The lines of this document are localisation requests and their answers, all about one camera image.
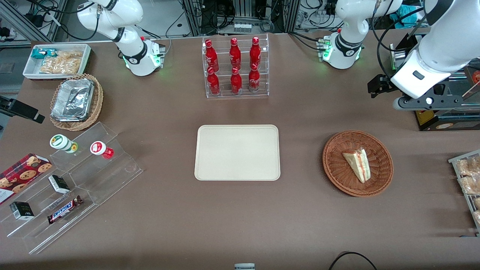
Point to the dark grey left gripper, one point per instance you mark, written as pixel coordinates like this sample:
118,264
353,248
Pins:
383,84

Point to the triangle sandwich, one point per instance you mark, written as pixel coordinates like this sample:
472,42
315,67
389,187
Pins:
358,163

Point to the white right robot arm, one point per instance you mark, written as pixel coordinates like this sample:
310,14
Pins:
112,15

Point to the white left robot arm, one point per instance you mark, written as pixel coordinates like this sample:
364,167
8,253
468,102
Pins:
442,48

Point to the brown wicker basket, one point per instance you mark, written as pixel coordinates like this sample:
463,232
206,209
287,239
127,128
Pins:
337,168

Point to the beige plastic tray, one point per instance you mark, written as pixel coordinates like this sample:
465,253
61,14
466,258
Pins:
237,152

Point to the light wicker basket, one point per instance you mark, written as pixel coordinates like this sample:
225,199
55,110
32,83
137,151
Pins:
98,97

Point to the black hot food display case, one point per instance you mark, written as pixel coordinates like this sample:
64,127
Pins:
450,120

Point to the red round food item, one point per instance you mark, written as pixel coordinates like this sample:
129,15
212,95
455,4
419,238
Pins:
476,77

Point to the wrapped bread bun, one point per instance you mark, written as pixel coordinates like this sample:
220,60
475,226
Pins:
468,167
470,185

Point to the teal cloth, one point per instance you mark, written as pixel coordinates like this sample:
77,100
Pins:
405,17

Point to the clear acrylic bottle rack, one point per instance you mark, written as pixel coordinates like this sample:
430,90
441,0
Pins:
262,75

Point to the red cola bottle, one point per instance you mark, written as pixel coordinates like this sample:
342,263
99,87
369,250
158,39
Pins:
236,82
254,79
212,56
255,52
235,54
213,83

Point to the white power strip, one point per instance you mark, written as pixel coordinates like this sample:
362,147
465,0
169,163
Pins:
242,27

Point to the small grey device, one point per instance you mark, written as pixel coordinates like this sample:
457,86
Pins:
244,266

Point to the red-lid yogurt bottle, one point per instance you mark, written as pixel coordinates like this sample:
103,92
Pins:
99,148

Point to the clear acrylic step display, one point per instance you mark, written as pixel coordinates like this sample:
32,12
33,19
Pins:
97,180

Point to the stack of foil trays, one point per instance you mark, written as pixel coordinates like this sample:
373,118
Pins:
72,99

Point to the green-lid yogurt bottle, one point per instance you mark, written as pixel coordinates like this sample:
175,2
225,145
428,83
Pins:
62,142

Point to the clear bag of crackers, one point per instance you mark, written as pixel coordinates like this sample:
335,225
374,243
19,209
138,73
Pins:
62,63

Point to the small black box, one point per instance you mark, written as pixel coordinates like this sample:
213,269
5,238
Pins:
59,184
21,210

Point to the Snickers chocolate bar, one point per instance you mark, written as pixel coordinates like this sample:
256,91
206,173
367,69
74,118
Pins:
63,210

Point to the teal snack packet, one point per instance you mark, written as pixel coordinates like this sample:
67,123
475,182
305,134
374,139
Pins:
39,53

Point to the white rectangular snack bin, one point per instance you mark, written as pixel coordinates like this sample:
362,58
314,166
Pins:
32,69

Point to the red cookie box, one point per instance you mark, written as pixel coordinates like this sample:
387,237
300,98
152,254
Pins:
22,174

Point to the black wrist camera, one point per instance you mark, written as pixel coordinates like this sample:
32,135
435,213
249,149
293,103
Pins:
379,85

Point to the black clamp bracket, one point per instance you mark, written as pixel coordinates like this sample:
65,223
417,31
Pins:
20,108

